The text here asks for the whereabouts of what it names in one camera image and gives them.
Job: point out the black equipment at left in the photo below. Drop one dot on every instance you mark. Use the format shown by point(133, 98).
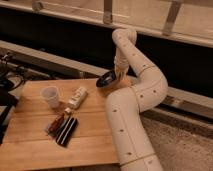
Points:
point(7, 84)

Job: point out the translucent plastic cup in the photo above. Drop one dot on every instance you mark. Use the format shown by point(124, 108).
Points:
point(51, 96)

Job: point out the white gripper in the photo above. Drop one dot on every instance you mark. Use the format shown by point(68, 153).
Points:
point(121, 66)

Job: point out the black white striped case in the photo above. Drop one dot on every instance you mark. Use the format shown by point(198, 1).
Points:
point(66, 132)

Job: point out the red handled screwdriver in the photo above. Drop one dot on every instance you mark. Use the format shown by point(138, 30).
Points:
point(54, 127)

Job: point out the dark ceramic bowl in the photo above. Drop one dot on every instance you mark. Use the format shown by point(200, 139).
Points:
point(106, 80)

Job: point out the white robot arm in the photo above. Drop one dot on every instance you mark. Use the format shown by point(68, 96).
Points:
point(133, 147)

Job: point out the wooden board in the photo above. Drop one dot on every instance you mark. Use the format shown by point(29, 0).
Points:
point(41, 105)

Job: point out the metal window rail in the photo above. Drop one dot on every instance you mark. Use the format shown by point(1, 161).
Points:
point(188, 21)

